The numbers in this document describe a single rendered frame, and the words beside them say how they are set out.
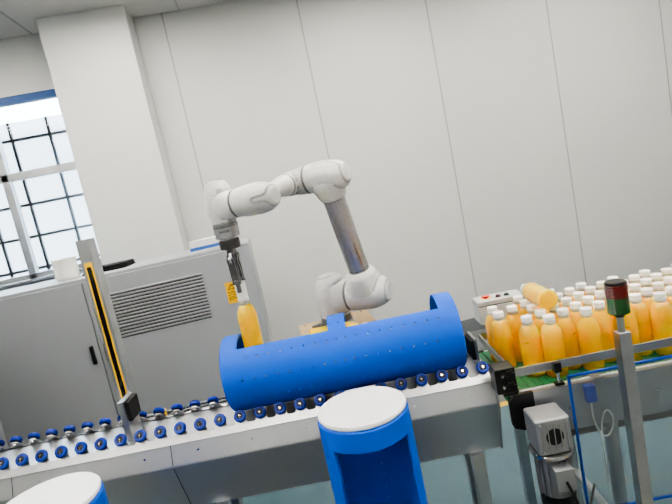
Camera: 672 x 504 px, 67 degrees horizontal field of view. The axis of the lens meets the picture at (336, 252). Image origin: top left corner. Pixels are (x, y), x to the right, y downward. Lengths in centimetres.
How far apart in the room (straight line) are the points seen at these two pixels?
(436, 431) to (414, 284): 307
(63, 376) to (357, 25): 365
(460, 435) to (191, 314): 206
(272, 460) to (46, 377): 216
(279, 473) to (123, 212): 296
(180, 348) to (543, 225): 358
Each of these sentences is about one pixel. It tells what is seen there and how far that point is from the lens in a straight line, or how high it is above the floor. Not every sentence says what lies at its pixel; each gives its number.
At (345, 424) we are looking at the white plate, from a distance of 156.
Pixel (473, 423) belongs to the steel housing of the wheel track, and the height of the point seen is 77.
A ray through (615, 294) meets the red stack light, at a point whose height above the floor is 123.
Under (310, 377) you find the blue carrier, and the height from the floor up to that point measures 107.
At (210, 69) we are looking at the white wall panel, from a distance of 482.
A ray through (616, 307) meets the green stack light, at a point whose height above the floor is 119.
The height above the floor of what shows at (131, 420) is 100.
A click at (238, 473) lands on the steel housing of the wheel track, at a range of 209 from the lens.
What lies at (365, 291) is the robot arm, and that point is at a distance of 241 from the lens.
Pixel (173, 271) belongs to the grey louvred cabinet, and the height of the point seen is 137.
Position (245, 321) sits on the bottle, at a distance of 192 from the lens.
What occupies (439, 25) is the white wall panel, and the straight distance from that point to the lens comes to 518.
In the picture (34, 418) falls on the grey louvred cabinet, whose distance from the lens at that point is 399.
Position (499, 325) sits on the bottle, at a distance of 203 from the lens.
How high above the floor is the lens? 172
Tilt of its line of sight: 8 degrees down
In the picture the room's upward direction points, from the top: 12 degrees counter-clockwise
